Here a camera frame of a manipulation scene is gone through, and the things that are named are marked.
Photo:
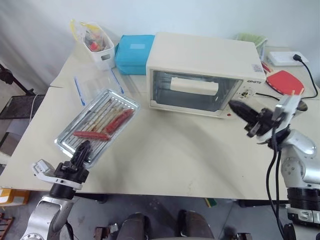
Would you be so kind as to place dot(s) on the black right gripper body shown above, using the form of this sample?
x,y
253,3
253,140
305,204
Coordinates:
x,y
261,123

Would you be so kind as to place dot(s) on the teal blue box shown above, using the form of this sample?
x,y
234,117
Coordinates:
x,y
132,53

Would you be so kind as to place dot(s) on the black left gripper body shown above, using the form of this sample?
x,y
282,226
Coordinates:
x,y
73,172

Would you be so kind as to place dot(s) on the cream toaster oven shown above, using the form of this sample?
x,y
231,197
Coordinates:
x,y
200,52

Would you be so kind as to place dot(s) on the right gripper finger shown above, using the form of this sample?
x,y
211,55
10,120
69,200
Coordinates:
x,y
246,118
243,107

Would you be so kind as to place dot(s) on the black mesh shelf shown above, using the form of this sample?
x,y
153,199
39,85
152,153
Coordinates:
x,y
20,106

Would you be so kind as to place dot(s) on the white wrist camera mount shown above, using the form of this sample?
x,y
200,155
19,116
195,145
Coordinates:
x,y
42,167
287,105

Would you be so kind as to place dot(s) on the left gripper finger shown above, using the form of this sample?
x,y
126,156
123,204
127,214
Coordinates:
x,y
78,156
86,153

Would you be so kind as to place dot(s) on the dark rounded shape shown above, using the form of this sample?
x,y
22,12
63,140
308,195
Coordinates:
x,y
133,227
195,226

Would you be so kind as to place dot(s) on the black tripod stand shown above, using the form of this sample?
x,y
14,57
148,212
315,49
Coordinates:
x,y
15,80

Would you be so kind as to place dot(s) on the silver metal baking tray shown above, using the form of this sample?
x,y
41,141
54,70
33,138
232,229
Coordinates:
x,y
75,145

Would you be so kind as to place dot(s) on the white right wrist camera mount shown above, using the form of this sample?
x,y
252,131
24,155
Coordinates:
x,y
287,105

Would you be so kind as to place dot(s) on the red pen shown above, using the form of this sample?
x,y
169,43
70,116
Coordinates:
x,y
267,67

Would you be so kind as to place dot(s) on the red sausage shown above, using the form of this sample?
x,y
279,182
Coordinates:
x,y
123,115
91,135
113,125

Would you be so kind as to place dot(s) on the silver metal cup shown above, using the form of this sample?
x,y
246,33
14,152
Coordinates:
x,y
302,107

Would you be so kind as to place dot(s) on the white power strip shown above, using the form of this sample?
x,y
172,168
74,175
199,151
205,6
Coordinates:
x,y
281,58

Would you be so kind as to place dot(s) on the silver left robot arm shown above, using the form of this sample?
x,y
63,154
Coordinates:
x,y
47,212

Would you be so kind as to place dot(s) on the clear plastic lid blue-edged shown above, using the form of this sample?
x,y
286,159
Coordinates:
x,y
92,83

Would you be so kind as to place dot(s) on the green striped cloth bundle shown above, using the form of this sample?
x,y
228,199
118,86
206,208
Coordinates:
x,y
250,38

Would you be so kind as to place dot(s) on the yellow box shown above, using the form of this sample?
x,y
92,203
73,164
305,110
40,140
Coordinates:
x,y
13,196

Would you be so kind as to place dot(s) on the oven control knob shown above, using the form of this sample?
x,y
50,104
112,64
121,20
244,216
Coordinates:
x,y
245,94

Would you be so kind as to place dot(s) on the red table tennis paddle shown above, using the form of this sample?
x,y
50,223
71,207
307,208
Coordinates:
x,y
283,81

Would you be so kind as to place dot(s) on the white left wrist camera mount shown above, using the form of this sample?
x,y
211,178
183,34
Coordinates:
x,y
42,167

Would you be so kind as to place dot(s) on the white plastic storage basket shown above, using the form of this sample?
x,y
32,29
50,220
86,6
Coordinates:
x,y
103,58

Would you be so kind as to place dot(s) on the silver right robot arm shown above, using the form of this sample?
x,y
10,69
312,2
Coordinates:
x,y
300,146

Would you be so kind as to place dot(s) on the green block under table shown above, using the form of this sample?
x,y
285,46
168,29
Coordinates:
x,y
210,203

